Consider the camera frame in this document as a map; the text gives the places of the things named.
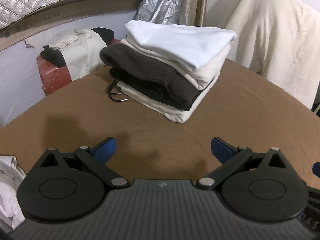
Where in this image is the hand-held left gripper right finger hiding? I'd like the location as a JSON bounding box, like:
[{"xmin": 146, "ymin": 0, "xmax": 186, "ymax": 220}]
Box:
[{"xmin": 196, "ymin": 137, "xmax": 288, "ymax": 190}]

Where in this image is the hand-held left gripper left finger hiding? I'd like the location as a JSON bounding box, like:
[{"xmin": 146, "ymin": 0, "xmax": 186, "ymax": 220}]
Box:
[{"xmin": 37, "ymin": 137, "xmax": 130, "ymax": 188}]

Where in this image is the white t-shirt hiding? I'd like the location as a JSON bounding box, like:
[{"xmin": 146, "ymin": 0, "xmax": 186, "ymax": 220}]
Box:
[{"xmin": 124, "ymin": 20, "xmax": 238, "ymax": 72}]

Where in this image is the cream folded garment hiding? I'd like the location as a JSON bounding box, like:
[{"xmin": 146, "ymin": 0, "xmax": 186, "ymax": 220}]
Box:
[
  {"xmin": 121, "ymin": 39, "xmax": 230, "ymax": 90},
  {"xmin": 117, "ymin": 71, "xmax": 221, "ymax": 124}
]

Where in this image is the red suitcase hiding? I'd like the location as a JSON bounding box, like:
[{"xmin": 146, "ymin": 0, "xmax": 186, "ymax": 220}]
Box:
[{"xmin": 36, "ymin": 54, "xmax": 73, "ymax": 97}]

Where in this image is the dark grey folded sweater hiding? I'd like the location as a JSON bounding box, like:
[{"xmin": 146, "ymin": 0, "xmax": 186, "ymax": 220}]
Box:
[{"xmin": 99, "ymin": 44, "xmax": 203, "ymax": 105}]

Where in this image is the white patterned garment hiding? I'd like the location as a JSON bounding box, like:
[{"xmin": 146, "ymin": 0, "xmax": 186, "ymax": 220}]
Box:
[{"xmin": 49, "ymin": 28, "xmax": 107, "ymax": 80}]

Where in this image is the white printed garment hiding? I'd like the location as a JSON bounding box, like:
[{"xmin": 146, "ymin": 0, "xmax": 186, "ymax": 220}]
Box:
[{"xmin": 0, "ymin": 156, "xmax": 27, "ymax": 232}]

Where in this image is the pale blue brown-trimmed headboard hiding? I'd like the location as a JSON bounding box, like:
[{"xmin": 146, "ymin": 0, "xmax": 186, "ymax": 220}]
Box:
[{"xmin": 0, "ymin": 0, "xmax": 152, "ymax": 128}]

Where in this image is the beige curtain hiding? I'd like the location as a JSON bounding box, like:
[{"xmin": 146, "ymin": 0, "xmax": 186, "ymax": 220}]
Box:
[{"xmin": 181, "ymin": 0, "xmax": 208, "ymax": 28}]

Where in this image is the silver crinkled cover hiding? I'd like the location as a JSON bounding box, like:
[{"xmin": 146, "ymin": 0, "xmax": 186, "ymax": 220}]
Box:
[{"xmin": 135, "ymin": 0, "xmax": 187, "ymax": 25}]

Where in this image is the black drawstring garment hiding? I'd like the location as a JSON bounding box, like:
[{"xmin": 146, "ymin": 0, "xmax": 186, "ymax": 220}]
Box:
[{"xmin": 107, "ymin": 66, "xmax": 200, "ymax": 111}]

